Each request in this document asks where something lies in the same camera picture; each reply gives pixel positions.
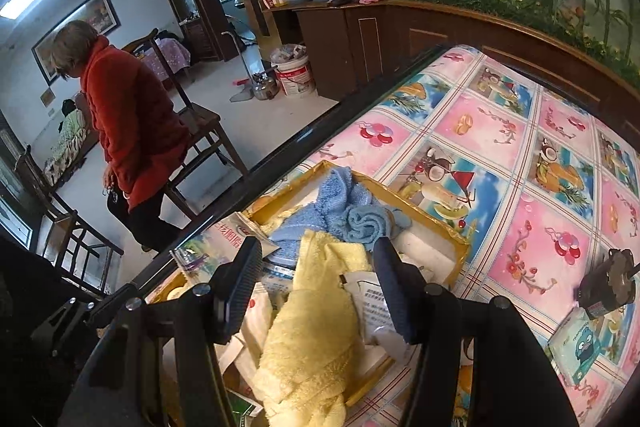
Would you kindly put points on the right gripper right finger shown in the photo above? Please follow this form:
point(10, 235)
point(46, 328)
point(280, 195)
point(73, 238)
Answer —
point(403, 288)

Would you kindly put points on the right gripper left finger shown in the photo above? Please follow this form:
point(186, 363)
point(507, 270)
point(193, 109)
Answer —
point(233, 285)

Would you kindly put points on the white blue print packet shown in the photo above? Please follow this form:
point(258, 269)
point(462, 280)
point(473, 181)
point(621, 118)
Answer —
point(376, 324)

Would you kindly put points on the small blue towel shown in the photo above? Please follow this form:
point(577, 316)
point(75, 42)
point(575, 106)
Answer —
point(366, 224)

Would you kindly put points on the long yellow towel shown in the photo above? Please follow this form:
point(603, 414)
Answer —
point(310, 350)

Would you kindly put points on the large blue towel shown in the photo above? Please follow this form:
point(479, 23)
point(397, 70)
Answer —
point(337, 195)

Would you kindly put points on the teal cartoon tissue pack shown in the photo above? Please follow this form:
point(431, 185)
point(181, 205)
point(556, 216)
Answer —
point(578, 342)

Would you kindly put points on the green white snack packet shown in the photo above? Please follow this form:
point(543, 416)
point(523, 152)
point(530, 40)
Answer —
point(200, 256)

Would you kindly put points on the yellow cardboard box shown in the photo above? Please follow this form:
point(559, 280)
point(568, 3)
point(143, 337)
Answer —
point(380, 386)

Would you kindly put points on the wooden chair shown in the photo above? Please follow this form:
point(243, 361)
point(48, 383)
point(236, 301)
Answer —
point(207, 136)

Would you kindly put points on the colourful cartoon tablecloth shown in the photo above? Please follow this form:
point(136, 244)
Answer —
point(539, 188)

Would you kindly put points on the person in red jacket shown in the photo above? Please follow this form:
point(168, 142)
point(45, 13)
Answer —
point(142, 137)

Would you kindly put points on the large black electric motor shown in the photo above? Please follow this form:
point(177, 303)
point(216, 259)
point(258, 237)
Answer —
point(610, 285)

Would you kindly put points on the metal kettle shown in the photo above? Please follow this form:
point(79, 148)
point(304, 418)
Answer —
point(264, 87)

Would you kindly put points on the white plastic bucket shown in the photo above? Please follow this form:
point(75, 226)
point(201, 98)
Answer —
point(292, 68)

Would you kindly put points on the dark wooden cabinet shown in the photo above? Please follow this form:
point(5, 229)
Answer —
point(354, 44)

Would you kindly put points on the framed wall picture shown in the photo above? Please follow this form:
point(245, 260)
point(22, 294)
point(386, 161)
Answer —
point(90, 19)

